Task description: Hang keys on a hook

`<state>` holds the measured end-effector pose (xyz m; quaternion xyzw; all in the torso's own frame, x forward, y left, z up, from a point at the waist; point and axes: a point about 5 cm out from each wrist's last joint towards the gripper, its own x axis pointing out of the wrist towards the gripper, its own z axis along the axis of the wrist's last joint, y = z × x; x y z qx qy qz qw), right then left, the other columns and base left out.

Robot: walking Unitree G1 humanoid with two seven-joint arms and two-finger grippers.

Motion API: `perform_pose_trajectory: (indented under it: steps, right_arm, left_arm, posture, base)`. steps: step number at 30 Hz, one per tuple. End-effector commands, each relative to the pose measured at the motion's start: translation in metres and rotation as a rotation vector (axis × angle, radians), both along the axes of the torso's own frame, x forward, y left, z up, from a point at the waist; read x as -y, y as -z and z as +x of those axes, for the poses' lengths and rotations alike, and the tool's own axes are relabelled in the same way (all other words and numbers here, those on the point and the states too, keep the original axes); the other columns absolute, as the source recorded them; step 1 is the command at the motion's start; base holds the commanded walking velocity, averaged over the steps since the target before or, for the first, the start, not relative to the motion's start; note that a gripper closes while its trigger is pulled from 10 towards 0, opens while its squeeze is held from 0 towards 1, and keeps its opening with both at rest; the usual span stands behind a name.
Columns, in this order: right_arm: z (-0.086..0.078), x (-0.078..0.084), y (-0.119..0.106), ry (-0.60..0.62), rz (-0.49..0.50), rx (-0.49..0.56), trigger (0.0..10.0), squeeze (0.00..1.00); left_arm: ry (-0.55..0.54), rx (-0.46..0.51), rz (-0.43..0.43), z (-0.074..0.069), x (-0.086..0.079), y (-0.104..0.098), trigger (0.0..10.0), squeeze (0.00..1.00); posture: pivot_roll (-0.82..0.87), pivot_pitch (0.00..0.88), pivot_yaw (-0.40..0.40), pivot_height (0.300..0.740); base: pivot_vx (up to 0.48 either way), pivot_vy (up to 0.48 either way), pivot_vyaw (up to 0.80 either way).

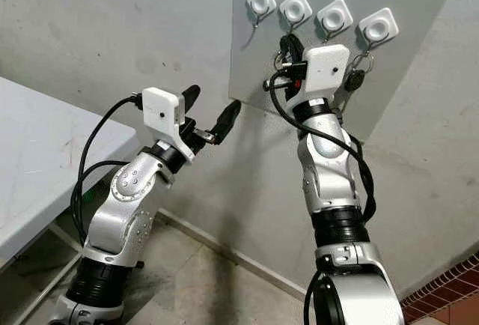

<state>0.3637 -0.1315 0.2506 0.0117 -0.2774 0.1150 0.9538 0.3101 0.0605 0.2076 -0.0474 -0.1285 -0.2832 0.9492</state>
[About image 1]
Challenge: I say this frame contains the white plastic folding table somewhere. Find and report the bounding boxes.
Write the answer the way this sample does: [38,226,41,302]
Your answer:
[0,76,144,325]

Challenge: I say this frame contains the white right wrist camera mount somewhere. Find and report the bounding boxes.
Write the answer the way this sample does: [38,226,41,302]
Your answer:
[299,43,352,106]

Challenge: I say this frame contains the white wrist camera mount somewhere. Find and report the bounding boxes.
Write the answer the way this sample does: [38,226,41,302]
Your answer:
[299,43,352,106]
[141,86,196,163]

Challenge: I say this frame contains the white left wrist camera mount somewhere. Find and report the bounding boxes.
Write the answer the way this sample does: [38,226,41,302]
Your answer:
[141,86,196,163]

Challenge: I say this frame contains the white adhesive wall hook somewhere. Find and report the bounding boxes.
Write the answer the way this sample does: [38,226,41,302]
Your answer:
[315,0,355,41]
[357,7,400,49]
[245,0,278,28]
[278,0,314,31]

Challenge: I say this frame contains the black headed key on ring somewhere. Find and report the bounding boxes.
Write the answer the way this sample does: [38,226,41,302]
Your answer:
[344,50,376,93]

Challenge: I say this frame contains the grey wall board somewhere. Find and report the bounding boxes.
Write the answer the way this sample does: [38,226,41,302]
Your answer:
[228,0,467,143]

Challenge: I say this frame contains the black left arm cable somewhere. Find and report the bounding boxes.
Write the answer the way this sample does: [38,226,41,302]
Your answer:
[69,92,147,248]

